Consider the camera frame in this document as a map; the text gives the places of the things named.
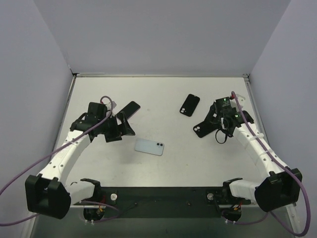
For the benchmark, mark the silver white smartphone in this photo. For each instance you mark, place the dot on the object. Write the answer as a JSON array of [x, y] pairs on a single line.
[[149, 147]]

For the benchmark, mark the purple smartphone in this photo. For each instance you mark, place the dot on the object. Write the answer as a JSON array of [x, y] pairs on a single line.
[[130, 109]]

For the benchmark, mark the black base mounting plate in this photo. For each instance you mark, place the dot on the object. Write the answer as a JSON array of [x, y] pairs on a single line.
[[160, 202]]

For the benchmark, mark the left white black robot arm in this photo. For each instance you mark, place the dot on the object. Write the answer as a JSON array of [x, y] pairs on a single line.
[[47, 193]]

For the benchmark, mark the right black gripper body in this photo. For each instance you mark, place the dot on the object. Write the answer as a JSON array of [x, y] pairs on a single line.
[[213, 117]]

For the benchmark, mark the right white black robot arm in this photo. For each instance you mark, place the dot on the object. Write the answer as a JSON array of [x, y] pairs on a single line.
[[279, 187]]

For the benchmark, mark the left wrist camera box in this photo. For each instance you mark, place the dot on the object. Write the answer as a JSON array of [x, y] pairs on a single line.
[[110, 105]]

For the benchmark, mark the black phone case with phone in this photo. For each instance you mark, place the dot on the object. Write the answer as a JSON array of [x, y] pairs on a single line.
[[204, 128]]

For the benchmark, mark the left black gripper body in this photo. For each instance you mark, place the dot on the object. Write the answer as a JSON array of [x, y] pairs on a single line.
[[118, 126]]

